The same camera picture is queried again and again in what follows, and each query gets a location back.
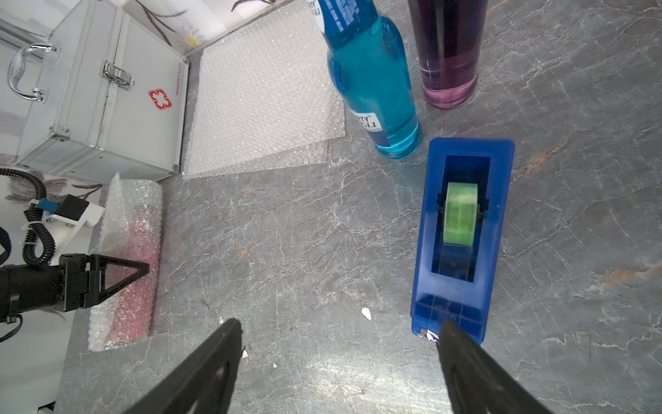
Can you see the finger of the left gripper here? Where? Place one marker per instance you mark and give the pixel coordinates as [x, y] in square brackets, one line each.
[129, 272]

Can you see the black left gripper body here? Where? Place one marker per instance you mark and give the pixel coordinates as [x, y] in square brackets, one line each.
[80, 282]

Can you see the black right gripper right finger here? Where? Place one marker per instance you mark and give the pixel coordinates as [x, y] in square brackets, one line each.
[476, 383]

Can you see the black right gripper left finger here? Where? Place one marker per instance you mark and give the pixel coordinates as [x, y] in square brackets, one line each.
[204, 381]

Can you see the blue tape dispenser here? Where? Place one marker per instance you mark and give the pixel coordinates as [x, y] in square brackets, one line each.
[465, 195]

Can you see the blue glass bottle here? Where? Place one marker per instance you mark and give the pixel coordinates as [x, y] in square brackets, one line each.
[368, 67]

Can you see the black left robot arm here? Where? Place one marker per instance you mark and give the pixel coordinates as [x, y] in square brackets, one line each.
[28, 288]

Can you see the bubble wrap sheet stack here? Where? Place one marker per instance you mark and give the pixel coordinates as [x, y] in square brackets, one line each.
[265, 99]

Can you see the small white debris piece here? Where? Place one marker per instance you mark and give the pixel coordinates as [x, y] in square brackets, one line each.
[366, 313]

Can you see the silver metal first-aid case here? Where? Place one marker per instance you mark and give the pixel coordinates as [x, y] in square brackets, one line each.
[107, 98]

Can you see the purple glass bottle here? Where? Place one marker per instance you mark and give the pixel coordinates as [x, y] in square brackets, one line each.
[448, 36]

